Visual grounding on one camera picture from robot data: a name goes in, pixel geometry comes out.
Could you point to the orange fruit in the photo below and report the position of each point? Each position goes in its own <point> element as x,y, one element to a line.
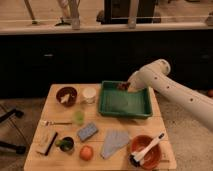
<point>86,153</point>

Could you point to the white paper cup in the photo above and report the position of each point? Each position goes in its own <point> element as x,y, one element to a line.
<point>89,95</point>

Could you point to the dark grape bunch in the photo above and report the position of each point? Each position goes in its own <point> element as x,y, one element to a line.
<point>123,86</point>

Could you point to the green plastic tray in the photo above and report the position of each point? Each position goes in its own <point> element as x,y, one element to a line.
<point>120,103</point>

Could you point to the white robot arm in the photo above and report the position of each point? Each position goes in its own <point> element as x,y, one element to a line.
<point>155,75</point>

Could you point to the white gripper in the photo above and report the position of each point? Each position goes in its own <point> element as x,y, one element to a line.
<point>135,82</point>

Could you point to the orange bowl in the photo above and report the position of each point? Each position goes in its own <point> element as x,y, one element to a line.
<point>152,158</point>

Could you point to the metal fork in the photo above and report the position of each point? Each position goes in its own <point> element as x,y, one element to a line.
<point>50,123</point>

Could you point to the white dish brush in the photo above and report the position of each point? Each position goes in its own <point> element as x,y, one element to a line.
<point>137,157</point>

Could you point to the small green cup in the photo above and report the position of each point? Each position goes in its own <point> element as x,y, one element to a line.
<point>78,117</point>

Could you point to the blue sponge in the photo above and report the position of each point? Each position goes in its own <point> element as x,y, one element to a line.
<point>86,132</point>

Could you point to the grey folded cloth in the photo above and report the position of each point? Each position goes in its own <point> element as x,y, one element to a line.
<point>114,140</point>

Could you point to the dark cup with greens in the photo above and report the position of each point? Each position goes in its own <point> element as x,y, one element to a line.
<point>66,144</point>

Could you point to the black office chair base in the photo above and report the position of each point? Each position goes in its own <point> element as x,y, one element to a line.
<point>7,118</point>

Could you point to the wooden block eraser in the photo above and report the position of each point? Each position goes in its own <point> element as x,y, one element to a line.
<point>45,142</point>

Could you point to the dark brown bowl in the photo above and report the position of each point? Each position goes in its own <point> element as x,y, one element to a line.
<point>67,90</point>

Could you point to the white item in bowl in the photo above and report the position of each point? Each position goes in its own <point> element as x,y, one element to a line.
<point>65,98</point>

